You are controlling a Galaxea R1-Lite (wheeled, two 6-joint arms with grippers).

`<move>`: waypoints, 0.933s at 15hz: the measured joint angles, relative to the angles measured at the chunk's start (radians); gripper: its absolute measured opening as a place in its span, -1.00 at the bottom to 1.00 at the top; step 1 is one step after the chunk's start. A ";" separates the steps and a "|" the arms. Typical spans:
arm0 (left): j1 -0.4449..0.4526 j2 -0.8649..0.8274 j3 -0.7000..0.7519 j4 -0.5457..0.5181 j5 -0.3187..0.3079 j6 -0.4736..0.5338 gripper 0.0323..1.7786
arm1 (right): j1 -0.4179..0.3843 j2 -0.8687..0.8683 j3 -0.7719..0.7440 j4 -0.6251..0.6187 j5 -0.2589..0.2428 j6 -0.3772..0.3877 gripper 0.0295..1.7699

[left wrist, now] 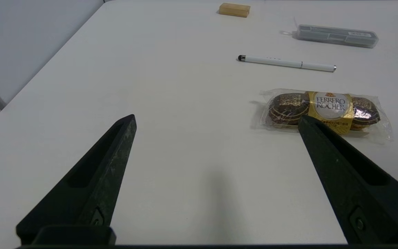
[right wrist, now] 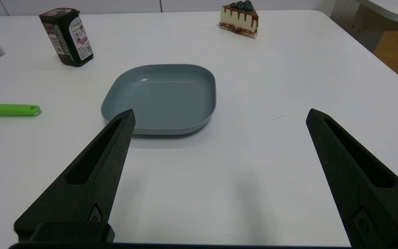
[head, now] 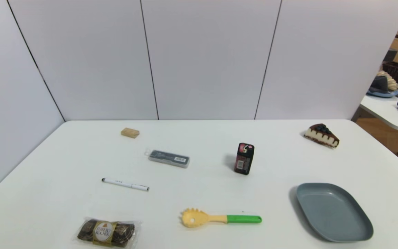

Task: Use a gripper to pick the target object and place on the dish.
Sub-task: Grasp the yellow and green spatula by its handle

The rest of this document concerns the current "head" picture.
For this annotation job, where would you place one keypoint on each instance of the grey plastic dish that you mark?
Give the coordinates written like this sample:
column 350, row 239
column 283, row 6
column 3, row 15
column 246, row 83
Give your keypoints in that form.
column 333, row 211

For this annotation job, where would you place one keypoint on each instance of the grey transparent pencil lead case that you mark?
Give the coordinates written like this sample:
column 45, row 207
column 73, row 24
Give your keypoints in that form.
column 169, row 158

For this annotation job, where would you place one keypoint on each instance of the small black red box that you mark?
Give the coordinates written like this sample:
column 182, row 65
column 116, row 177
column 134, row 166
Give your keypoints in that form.
column 244, row 159

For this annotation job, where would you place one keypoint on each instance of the small wooden block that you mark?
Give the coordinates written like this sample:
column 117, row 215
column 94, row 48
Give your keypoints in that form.
column 130, row 132

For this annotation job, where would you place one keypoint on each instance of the white pen with black tip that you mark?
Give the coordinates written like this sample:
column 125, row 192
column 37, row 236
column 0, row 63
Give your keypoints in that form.
column 126, row 184

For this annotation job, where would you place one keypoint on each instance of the chocolate cake slice toy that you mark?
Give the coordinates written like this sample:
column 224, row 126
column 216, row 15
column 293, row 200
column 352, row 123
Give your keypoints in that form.
column 321, row 135

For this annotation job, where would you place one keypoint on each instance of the Ferrero Rocher chocolate pack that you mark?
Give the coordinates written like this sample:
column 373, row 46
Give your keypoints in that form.
column 105, row 232

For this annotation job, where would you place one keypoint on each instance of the grey blue hat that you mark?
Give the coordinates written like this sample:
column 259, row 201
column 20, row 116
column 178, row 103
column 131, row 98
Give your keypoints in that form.
column 380, row 86

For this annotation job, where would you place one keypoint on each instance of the white side table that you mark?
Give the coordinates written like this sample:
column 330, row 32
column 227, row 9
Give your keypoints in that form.
column 385, row 107

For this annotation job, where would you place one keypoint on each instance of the beige woven item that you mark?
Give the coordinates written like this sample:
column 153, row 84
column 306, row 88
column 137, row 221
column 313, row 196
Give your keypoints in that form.
column 392, row 82

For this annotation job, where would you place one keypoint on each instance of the dark grey chair back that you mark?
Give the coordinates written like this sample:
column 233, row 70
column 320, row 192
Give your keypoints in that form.
column 390, row 55

